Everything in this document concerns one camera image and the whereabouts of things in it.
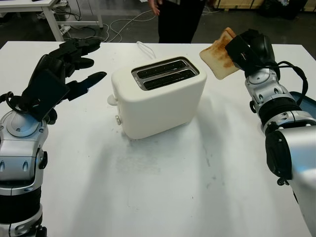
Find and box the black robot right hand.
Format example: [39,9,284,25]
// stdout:
[237,29,281,78]

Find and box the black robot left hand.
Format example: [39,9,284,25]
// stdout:
[36,38,108,125]

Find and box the person's right hand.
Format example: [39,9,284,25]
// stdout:
[149,0,163,17]

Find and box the browned toast slice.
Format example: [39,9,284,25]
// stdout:
[199,27,241,80]

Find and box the person in black clothes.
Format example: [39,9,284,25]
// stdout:
[158,0,205,44]

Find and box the white two-slot toaster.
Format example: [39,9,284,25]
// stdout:
[106,56,207,140]

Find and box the black bag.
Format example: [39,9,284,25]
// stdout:
[258,0,301,20]

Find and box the wooden crate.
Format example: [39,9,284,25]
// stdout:
[214,0,316,10]

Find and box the white desk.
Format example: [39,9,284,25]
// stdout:
[0,0,104,42]

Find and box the blue plastic tray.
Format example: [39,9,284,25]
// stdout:
[288,91,316,120]

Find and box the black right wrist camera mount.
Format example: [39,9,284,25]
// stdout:
[226,34,264,73]

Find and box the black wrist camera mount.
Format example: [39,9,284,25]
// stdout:
[226,34,264,73]
[21,70,70,122]

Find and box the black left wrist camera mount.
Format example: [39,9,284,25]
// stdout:
[21,70,70,122]

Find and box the white floor cable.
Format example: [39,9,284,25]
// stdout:
[107,4,158,42]

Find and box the white toaster power cord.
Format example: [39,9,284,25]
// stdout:
[136,41,157,60]

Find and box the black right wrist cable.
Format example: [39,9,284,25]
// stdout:
[256,61,309,107]

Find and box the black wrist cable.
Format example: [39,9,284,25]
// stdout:
[256,61,309,107]
[0,91,25,113]

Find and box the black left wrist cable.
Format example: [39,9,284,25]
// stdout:
[0,91,25,113]

